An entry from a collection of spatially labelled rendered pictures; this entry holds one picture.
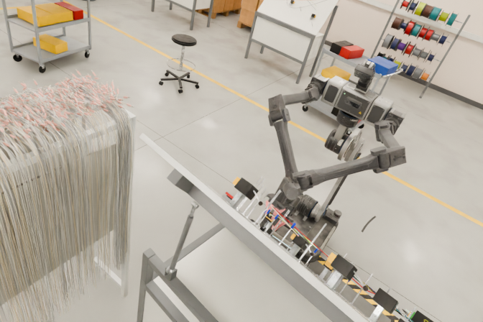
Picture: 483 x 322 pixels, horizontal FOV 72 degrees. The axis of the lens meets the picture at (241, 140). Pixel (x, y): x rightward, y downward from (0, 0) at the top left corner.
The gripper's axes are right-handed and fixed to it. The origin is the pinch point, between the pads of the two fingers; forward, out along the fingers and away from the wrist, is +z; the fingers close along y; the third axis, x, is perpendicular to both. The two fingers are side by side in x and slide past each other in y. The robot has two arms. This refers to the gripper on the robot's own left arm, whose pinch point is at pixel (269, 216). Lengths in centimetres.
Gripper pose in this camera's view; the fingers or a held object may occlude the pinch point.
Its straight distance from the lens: 157.7
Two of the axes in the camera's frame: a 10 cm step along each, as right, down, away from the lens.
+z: -4.4, 8.8, 2.0
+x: 5.5, 0.9, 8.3
